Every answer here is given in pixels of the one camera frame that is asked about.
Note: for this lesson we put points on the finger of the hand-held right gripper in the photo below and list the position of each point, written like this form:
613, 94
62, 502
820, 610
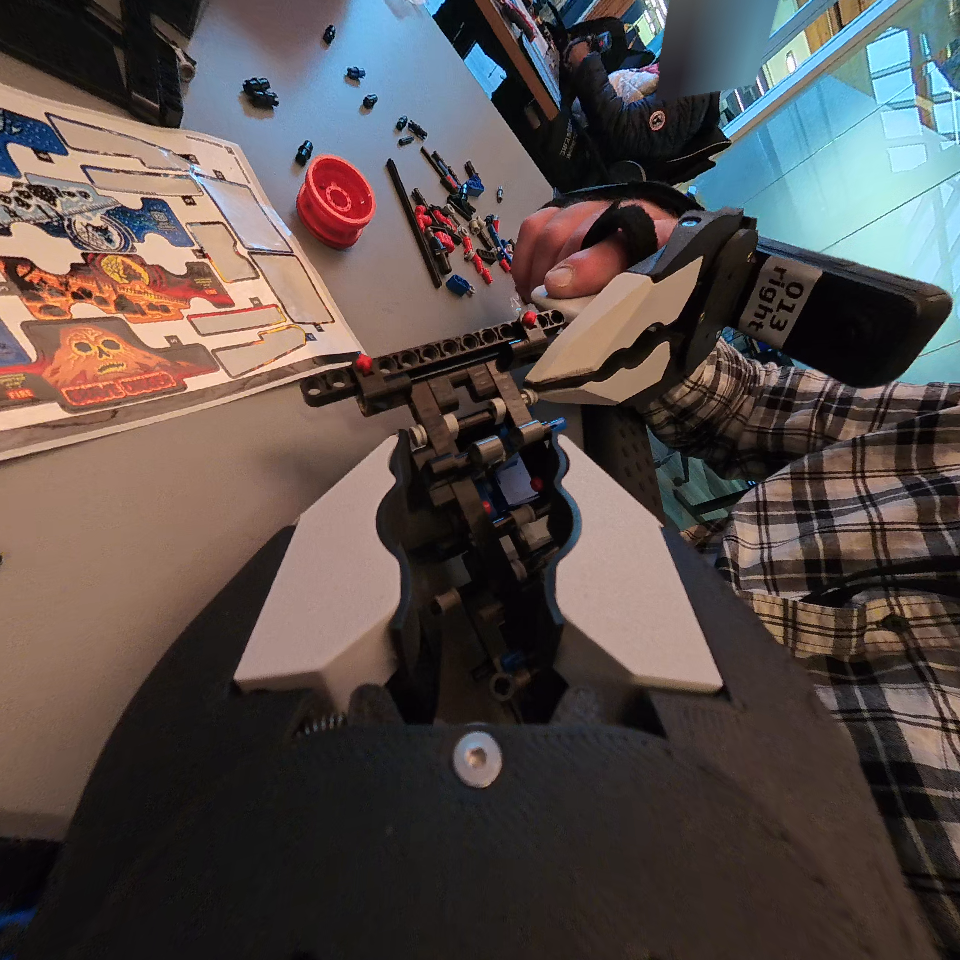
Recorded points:
607, 330
637, 379

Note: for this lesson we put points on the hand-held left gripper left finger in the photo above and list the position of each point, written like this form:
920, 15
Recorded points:
330, 592

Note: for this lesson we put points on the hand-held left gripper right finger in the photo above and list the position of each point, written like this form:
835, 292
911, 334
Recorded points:
637, 600

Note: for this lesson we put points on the black toy vehicle chassis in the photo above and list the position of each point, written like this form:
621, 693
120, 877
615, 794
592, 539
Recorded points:
465, 450

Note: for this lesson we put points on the person's right forearm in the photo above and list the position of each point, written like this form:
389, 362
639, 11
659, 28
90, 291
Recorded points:
787, 405

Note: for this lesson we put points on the grey desk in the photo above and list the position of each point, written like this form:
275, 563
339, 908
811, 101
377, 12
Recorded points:
225, 525

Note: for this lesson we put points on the person's right hand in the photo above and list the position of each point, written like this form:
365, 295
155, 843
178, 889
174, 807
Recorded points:
555, 232

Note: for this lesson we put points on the long black axle rod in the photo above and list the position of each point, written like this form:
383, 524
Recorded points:
416, 225

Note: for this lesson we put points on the person in plaid shirt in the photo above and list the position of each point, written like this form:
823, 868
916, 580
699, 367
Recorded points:
862, 562

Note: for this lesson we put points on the wooden work table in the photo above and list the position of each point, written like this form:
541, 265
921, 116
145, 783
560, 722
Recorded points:
517, 60

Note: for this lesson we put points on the red toy wheel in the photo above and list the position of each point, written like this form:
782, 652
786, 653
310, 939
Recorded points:
337, 202

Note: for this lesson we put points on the scattered black connector pins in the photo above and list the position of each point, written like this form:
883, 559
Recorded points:
304, 152

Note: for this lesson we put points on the black toy hub piece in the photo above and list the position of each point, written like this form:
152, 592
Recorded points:
260, 91

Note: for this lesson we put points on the colourful sticker sheet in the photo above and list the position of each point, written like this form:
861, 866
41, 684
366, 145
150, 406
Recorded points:
112, 187

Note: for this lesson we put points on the black toy set box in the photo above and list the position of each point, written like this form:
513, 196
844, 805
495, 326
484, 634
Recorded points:
52, 37

